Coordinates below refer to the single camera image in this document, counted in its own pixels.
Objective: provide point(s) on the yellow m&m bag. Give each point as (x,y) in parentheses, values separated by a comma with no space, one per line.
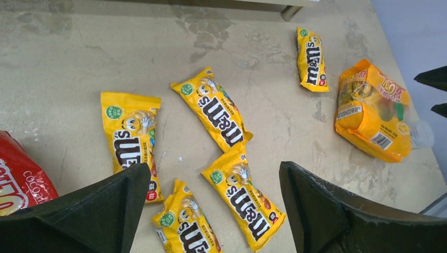
(310,61)
(129,124)
(182,225)
(258,218)
(214,108)

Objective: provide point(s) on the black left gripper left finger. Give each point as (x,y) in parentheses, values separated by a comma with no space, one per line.
(102,217)

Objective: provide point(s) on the orange mango candy bag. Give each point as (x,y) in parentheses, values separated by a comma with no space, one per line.
(373,112)

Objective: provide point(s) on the red mixed fruit candy bag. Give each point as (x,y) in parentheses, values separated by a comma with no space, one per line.
(23,182)

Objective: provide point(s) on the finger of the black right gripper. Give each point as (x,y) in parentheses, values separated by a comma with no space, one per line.
(440,109)
(435,78)

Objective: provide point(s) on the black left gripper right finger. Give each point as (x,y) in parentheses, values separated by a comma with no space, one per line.
(324,217)

